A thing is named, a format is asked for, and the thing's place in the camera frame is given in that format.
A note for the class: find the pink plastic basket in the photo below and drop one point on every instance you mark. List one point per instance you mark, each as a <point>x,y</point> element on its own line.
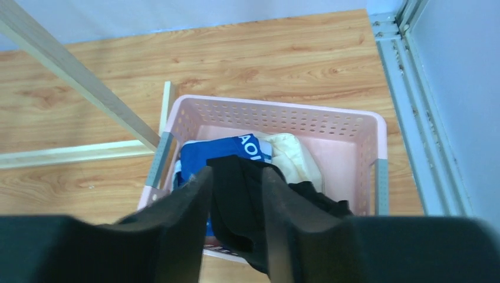
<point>342,152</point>

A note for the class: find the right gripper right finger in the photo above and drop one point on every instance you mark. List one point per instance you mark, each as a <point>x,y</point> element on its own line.
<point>305,244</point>

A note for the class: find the blue underwear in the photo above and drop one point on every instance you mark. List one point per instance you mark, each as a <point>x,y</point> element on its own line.
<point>194,155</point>

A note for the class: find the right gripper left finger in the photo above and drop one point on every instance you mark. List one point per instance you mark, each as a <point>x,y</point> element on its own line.
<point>161,243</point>

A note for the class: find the cream underwear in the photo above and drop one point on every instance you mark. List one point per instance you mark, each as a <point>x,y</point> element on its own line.
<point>292,158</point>

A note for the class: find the black underwear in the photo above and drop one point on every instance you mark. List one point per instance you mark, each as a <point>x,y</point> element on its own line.
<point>236,213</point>

